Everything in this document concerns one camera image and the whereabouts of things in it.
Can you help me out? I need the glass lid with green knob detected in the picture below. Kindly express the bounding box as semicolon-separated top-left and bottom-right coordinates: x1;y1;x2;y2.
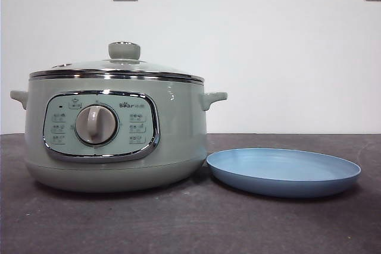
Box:
29;41;205;84

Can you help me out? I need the blue round plate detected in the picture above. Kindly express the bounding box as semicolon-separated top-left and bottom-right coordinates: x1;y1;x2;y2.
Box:
206;148;363;199

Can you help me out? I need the pale green electric steamer pot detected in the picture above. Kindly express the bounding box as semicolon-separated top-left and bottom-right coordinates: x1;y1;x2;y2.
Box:
10;74;229;193

